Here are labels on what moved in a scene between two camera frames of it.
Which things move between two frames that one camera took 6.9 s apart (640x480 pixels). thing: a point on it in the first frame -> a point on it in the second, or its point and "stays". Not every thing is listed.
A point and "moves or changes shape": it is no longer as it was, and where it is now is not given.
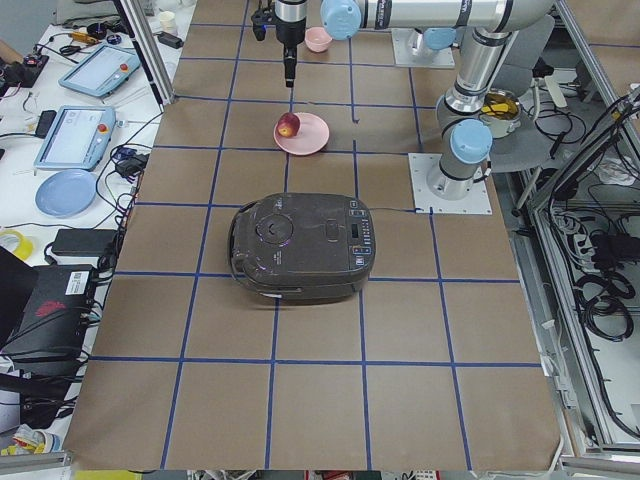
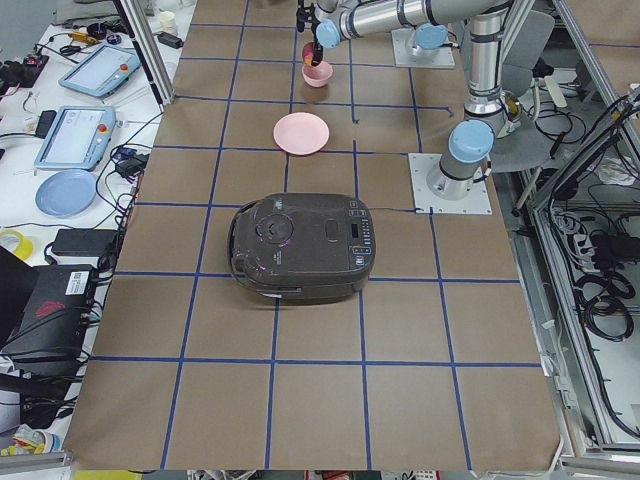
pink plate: x=311 y=137 stays
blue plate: x=66 y=193 stays
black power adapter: x=85 y=242 stays
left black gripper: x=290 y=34 -> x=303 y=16
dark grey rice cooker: x=302 y=248 stays
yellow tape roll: x=24 y=248 stays
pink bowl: x=317 y=39 moves or changes shape
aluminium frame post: x=147 y=53 stays
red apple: x=288 y=125 -> x=308 y=52
